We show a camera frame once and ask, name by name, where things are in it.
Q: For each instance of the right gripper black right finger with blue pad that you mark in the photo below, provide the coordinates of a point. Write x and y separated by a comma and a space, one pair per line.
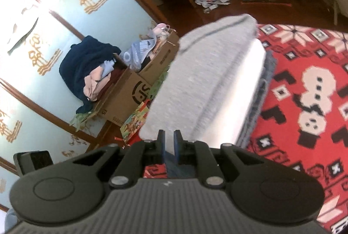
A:
264, 190

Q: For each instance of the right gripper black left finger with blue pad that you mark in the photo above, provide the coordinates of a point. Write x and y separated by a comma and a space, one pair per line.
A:
71, 190

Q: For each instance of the grey knitted sweater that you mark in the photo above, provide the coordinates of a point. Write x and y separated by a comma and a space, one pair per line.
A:
199, 78

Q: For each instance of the cardboard box with clothes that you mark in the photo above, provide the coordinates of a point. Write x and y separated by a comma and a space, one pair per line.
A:
123, 97

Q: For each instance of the white folded garment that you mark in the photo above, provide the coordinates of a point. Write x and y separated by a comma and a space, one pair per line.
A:
230, 119

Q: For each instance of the red patterned christmas blanket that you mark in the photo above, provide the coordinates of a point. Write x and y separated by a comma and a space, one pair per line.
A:
303, 121

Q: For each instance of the colourful picture book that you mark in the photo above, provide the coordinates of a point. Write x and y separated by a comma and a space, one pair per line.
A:
134, 122

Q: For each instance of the dark navy garment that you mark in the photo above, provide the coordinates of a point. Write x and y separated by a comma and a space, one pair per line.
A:
80, 60

